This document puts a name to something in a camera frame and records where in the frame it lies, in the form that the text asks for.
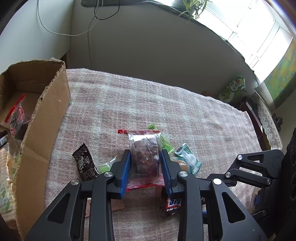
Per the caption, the green tablet candy wrapper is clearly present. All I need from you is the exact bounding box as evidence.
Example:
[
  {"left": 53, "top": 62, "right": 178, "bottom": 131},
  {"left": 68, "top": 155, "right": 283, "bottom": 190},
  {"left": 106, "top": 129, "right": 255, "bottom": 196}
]
[{"left": 147, "top": 123, "right": 175, "bottom": 156}]

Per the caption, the clear red-edged snack bag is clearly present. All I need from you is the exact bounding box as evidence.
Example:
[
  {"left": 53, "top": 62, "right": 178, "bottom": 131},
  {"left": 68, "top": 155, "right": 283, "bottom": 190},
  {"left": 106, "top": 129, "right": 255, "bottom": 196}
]
[{"left": 118, "top": 129, "right": 164, "bottom": 190}]

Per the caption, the Snickers bar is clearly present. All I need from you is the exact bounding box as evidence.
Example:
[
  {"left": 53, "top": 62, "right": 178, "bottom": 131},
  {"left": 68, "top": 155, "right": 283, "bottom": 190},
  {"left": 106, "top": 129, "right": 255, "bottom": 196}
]
[{"left": 159, "top": 187, "right": 182, "bottom": 219}]

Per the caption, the nut mix red-edged bag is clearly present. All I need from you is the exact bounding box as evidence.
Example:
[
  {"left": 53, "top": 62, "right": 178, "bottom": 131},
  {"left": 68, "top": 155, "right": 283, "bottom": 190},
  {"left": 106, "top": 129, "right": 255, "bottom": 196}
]
[{"left": 4, "top": 94, "right": 31, "bottom": 141}]

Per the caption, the brown ball candy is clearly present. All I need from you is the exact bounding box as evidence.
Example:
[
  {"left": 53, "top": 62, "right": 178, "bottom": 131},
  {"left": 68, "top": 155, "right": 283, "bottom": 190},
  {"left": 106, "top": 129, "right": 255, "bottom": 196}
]
[{"left": 170, "top": 157, "right": 190, "bottom": 173}]

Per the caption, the light green soft candy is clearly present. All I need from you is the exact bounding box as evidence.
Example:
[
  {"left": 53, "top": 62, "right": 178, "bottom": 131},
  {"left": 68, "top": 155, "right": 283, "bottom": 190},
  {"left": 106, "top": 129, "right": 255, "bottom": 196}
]
[{"left": 95, "top": 156, "right": 117, "bottom": 175}]

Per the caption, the teal mint candy wrapper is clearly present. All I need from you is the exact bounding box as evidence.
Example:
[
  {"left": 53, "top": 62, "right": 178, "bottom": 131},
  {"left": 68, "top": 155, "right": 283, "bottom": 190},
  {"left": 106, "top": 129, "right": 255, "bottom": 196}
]
[{"left": 175, "top": 143, "right": 202, "bottom": 175}]

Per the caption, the black candy wrapper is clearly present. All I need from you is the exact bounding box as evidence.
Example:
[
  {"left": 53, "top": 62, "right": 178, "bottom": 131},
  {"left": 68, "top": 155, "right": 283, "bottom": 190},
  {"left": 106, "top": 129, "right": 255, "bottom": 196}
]
[{"left": 72, "top": 143, "right": 99, "bottom": 181}]

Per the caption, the green chips bag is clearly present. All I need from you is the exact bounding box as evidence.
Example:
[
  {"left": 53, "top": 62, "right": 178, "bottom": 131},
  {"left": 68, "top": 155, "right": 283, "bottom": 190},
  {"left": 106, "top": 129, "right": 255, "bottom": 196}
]
[{"left": 219, "top": 75, "right": 247, "bottom": 105}]

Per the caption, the wrapped bread loaf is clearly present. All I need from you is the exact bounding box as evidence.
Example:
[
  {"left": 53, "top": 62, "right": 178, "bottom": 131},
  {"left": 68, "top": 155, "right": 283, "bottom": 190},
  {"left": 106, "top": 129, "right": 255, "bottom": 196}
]
[{"left": 1, "top": 144, "right": 20, "bottom": 220}]

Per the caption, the brown cardboard box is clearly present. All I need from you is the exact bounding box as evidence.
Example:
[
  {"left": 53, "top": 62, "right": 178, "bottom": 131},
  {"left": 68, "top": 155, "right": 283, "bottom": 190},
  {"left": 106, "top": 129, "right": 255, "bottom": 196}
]
[{"left": 1, "top": 59, "right": 71, "bottom": 240}]

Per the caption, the potted spider plant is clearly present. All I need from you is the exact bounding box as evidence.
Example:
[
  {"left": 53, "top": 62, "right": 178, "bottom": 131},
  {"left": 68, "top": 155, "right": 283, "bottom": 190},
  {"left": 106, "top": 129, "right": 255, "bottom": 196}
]
[{"left": 178, "top": 0, "right": 213, "bottom": 22}]

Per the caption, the wall map poster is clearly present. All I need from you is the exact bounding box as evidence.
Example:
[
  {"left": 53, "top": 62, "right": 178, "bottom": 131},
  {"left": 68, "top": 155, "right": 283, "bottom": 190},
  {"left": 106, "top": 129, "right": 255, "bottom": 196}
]
[{"left": 255, "top": 40, "right": 295, "bottom": 111}]

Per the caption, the white cable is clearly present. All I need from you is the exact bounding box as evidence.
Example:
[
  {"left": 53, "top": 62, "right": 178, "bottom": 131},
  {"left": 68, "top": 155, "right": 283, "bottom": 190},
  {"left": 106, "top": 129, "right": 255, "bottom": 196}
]
[{"left": 36, "top": 0, "right": 102, "bottom": 70}]

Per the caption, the black cable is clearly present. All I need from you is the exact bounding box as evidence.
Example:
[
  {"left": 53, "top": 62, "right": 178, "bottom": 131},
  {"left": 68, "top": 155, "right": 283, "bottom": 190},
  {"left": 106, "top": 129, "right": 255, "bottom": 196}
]
[{"left": 93, "top": 0, "right": 121, "bottom": 21}]

